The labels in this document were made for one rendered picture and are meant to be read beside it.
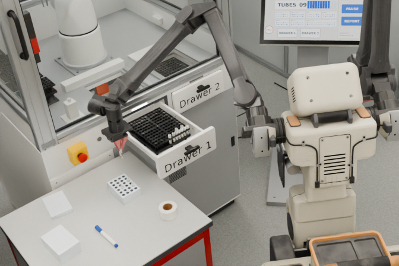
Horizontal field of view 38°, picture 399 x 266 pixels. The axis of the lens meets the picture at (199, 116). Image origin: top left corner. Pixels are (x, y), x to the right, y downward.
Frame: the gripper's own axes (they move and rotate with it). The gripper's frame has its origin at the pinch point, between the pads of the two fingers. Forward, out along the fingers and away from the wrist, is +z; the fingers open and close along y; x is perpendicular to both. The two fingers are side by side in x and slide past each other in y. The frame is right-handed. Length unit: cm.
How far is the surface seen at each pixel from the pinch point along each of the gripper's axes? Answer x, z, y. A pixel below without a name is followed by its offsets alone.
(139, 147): -7.1, 10.2, -11.6
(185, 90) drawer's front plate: -24, 6, -47
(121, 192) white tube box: 2.9, 18.7, 3.7
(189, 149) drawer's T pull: 11.3, 6.3, -24.4
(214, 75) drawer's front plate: -25, 5, -64
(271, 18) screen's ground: -30, -9, -104
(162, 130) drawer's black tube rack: -8.0, 7.8, -23.8
